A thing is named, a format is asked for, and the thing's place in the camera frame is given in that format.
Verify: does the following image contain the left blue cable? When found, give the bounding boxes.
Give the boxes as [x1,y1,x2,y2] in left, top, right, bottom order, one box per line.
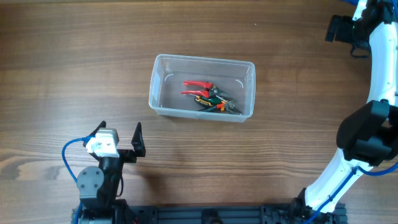
[61,136,93,224]

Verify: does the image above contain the clear plastic container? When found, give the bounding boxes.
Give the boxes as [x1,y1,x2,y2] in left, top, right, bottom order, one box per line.
[149,54,256,123]

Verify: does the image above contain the green screwdriver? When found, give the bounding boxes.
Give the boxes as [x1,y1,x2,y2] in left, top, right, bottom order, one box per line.
[197,96,223,108]

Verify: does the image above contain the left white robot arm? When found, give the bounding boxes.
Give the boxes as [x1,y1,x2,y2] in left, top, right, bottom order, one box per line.
[72,121,146,224]

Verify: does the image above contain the silver socket wrench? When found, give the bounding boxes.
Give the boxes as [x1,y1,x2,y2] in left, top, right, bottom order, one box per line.
[216,95,234,108]

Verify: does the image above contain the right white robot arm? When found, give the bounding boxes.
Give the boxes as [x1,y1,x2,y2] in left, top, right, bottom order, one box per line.
[288,0,397,223]

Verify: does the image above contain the orange black pliers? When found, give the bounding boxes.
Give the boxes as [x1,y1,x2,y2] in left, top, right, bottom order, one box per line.
[194,96,242,114]

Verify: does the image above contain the red handled pruning shears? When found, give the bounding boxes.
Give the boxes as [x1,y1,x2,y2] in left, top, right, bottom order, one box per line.
[181,80,231,98]

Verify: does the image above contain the black aluminium base frame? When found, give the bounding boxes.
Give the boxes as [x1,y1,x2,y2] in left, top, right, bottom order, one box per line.
[131,203,348,224]

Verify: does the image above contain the black red screwdriver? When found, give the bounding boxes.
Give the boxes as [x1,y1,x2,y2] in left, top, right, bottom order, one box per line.
[200,103,225,112]

